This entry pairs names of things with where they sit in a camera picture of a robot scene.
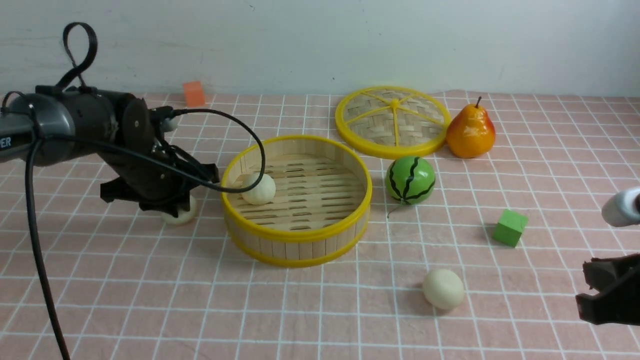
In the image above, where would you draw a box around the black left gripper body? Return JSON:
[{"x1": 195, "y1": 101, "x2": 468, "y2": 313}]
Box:
[{"x1": 98, "y1": 92, "x2": 220, "y2": 201}]

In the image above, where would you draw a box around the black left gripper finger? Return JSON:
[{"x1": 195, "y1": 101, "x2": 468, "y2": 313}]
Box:
[
  {"x1": 139, "y1": 193, "x2": 190, "y2": 216},
  {"x1": 100, "y1": 177, "x2": 146, "y2": 203}
]

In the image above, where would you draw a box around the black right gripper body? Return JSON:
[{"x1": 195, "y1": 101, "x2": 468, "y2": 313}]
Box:
[{"x1": 575, "y1": 253, "x2": 640, "y2": 326}]

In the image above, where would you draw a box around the white pleated steamed bun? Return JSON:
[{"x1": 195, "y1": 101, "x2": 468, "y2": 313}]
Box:
[{"x1": 160, "y1": 194, "x2": 199, "y2": 226}]

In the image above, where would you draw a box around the white steamed bun front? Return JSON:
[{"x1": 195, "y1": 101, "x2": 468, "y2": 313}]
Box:
[{"x1": 422, "y1": 269, "x2": 466, "y2": 312}]

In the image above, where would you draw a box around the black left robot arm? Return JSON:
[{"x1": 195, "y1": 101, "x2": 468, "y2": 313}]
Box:
[{"x1": 1, "y1": 86, "x2": 220, "y2": 214}]

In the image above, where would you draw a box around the bamboo steamer tray yellow rim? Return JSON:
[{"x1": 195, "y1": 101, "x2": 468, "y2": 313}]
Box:
[{"x1": 221, "y1": 135, "x2": 373, "y2": 268}]

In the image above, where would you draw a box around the bamboo steamer lid yellow rim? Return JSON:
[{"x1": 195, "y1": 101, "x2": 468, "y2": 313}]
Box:
[{"x1": 334, "y1": 86, "x2": 451, "y2": 160}]

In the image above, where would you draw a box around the orange cube block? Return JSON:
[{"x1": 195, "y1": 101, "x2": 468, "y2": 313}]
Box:
[{"x1": 182, "y1": 80, "x2": 206, "y2": 108}]

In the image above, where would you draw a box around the green cube block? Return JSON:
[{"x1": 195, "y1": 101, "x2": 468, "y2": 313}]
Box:
[{"x1": 491, "y1": 209, "x2": 529, "y2": 248}]

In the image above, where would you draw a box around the pink grid tablecloth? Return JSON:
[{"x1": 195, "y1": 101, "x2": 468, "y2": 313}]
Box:
[{"x1": 0, "y1": 90, "x2": 640, "y2": 360}]

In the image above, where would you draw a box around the orange yellow toy pear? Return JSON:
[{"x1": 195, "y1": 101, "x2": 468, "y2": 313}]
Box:
[{"x1": 445, "y1": 96, "x2": 496, "y2": 158}]

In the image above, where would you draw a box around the green toy watermelon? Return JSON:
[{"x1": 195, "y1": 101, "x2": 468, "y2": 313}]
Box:
[{"x1": 385, "y1": 156, "x2": 436, "y2": 205}]

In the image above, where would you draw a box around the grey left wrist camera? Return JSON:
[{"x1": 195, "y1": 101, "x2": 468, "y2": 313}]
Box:
[{"x1": 158, "y1": 117, "x2": 179, "y2": 133}]

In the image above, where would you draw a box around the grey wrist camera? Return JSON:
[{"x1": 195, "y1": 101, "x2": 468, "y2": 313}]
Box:
[
  {"x1": 601, "y1": 186, "x2": 640, "y2": 228},
  {"x1": 158, "y1": 117, "x2": 179, "y2": 133}
]

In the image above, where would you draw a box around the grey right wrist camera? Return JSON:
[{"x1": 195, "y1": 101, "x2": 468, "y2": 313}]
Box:
[{"x1": 601, "y1": 186, "x2": 640, "y2": 228}]

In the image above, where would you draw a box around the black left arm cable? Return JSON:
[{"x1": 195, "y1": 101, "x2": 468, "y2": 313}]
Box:
[{"x1": 0, "y1": 91, "x2": 266, "y2": 360}]

